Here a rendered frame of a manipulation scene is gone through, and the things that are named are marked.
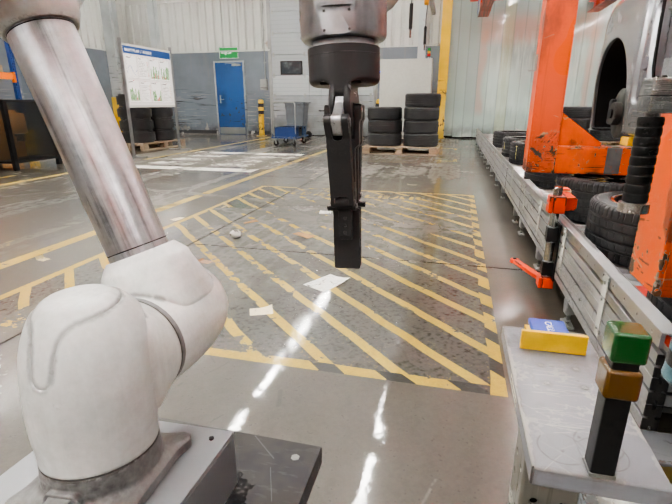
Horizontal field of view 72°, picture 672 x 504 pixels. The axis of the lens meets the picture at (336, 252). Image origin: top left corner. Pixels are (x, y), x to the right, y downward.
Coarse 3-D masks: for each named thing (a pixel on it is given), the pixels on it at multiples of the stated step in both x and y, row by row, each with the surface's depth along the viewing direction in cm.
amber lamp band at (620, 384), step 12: (600, 360) 58; (600, 372) 57; (612, 372) 55; (624, 372) 55; (636, 372) 55; (600, 384) 57; (612, 384) 55; (624, 384) 55; (636, 384) 55; (612, 396) 56; (624, 396) 55; (636, 396) 55
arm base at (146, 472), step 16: (160, 432) 68; (176, 432) 73; (160, 448) 66; (176, 448) 69; (128, 464) 60; (144, 464) 62; (160, 464) 65; (48, 480) 58; (64, 480) 58; (80, 480) 58; (96, 480) 58; (112, 480) 59; (128, 480) 60; (144, 480) 62; (160, 480) 65; (16, 496) 60; (32, 496) 60; (48, 496) 58; (64, 496) 57; (80, 496) 58; (96, 496) 58; (112, 496) 59; (128, 496) 59; (144, 496) 61
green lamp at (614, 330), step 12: (612, 324) 56; (624, 324) 56; (636, 324) 56; (612, 336) 54; (624, 336) 53; (636, 336) 53; (648, 336) 53; (612, 348) 54; (624, 348) 54; (636, 348) 53; (648, 348) 53; (612, 360) 55; (624, 360) 54; (636, 360) 54
